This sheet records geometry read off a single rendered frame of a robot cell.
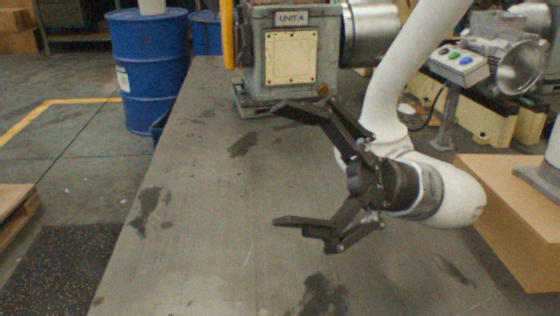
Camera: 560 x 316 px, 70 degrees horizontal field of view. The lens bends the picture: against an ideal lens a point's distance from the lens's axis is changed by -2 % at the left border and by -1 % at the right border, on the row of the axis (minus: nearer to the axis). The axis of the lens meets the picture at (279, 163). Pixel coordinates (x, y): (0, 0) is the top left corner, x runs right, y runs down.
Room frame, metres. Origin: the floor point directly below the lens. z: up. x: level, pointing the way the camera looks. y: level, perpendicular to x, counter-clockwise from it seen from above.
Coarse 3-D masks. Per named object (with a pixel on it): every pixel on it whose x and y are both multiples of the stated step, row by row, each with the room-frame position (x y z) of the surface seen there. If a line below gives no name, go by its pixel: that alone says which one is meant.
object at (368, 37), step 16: (352, 0) 1.46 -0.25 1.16; (368, 0) 1.47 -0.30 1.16; (384, 0) 1.48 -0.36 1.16; (352, 16) 1.41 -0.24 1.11; (368, 16) 1.41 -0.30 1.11; (384, 16) 1.42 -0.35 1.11; (352, 32) 1.39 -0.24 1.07; (368, 32) 1.39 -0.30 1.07; (384, 32) 1.40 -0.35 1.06; (352, 48) 1.38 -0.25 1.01; (368, 48) 1.39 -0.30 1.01; (384, 48) 1.40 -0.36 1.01; (352, 64) 1.41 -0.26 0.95; (368, 64) 1.43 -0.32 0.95
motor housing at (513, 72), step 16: (512, 32) 1.18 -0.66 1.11; (464, 48) 1.26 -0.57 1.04; (512, 48) 1.28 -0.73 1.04; (528, 48) 1.20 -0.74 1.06; (496, 64) 1.12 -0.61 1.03; (512, 64) 1.26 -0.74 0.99; (528, 64) 1.20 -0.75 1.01; (544, 64) 1.15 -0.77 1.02; (496, 80) 1.25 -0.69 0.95; (512, 80) 1.21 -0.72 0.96; (528, 80) 1.17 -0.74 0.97; (512, 96) 1.14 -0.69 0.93
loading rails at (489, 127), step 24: (432, 72) 1.43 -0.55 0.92; (432, 96) 1.41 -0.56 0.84; (480, 96) 1.17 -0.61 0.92; (528, 96) 1.16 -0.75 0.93; (456, 120) 1.24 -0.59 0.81; (480, 120) 1.14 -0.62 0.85; (504, 120) 1.06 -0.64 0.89; (528, 120) 1.09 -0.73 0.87; (480, 144) 1.08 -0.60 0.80; (504, 144) 1.06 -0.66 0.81; (528, 144) 1.08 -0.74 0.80
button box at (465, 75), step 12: (456, 48) 1.10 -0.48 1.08; (432, 60) 1.11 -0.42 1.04; (444, 60) 1.07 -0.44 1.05; (456, 60) 1.04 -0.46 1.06; (480, 60) 0.99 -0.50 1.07; (444, 72) 1.07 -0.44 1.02; (456, 72) 1.00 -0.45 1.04; (468, 72) 0.98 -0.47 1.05; (480, 72) 0.99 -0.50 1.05; (468, 84) 0.98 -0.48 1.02
